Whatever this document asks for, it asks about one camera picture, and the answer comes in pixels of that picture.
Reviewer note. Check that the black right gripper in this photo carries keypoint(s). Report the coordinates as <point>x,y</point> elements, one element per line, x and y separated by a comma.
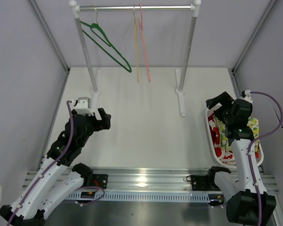
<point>224,99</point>

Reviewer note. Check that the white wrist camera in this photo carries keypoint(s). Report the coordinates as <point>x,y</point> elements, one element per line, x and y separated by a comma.
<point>82,106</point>
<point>246,95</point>

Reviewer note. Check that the pink clothes hanger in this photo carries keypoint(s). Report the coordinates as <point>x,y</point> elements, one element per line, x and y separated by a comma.
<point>140,21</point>

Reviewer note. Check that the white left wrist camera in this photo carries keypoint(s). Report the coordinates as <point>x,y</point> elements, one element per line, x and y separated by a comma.
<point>82,106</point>

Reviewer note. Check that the green clothes hanger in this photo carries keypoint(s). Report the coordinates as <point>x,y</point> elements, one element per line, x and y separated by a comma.
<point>100,34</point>

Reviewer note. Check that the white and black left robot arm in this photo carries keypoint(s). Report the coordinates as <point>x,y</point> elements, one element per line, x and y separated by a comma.
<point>42,196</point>

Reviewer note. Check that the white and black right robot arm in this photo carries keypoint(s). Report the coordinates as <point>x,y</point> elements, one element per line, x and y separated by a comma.
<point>247,200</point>

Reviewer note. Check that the slotted grey cable duct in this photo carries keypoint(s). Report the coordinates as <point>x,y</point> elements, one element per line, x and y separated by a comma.
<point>155,197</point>

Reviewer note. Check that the red poppy print skirt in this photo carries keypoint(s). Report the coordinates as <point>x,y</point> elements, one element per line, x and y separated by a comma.
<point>224,157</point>

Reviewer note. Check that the white and silver clothes rack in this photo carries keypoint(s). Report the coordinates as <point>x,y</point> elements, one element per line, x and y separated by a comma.
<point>180,74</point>

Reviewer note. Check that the aluminium mounting rail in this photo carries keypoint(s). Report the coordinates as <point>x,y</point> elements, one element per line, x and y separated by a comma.
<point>149,180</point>

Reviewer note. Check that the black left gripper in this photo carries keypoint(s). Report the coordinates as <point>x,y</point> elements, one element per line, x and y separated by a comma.
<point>100,125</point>

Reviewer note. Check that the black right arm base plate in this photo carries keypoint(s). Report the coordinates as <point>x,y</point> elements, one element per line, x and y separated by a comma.
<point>202,183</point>

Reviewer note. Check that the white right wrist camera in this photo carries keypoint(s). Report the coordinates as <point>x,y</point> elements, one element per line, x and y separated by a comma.
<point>246,95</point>

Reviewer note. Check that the lemon print skirt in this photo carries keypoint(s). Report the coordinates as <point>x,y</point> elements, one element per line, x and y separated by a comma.
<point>253,123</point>

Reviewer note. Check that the yellow clothes hanger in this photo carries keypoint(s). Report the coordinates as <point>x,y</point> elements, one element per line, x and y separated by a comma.
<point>136,45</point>

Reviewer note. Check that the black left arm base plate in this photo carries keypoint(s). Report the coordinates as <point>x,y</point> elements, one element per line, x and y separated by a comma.
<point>99,180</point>

